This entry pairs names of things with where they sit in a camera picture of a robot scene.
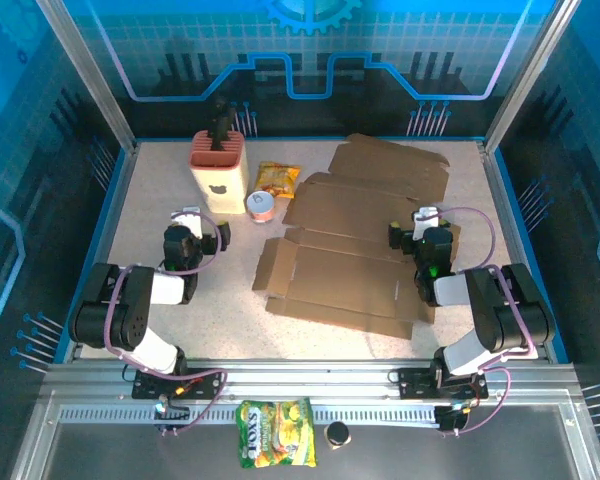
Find brown cardboard mailer box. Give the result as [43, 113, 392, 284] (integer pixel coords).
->
[252, 172, 462, 341]
[328, 132, 451, 202]

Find small tin can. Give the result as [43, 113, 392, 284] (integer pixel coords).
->
[245, 189, 277, 226]

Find cream knife block pink top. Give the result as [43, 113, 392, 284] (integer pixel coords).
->
[188, 130, 250, 215]

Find yellow snack bag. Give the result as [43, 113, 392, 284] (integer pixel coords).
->
[253, 160, 302, 200]

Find black controller board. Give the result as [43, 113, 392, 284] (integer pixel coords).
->
[152, 397, 192, 437]
[433, 402, 474, 437]

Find slotted metal strip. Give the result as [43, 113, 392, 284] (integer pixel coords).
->
[57, 405, 444, 426]

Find green candy bag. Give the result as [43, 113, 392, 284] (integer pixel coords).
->
[234, 397, 319, 470]

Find small black jar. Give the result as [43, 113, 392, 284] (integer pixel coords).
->
[324, 421, 352, 451]

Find grey metal front panel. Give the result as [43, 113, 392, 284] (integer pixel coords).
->
[9, 392, 600, 480]

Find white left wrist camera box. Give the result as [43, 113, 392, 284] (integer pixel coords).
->
[171, 205, 204, 239]

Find black knife handle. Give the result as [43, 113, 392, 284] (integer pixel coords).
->
[207, 97, 236, 151]

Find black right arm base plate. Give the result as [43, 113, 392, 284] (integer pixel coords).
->
[397, 367, 489, 401]

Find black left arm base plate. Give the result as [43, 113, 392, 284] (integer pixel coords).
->
[132, 367, 224, 401]

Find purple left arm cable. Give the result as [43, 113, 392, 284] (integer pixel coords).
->
[104, 209, 229, 436]

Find aluminium front rail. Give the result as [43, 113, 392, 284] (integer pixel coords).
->
[38, 358, 581, 407]

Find aluminium frame post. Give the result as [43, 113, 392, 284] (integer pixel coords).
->
[34, 0, 140, 152]
[482, 0, 581, 152]

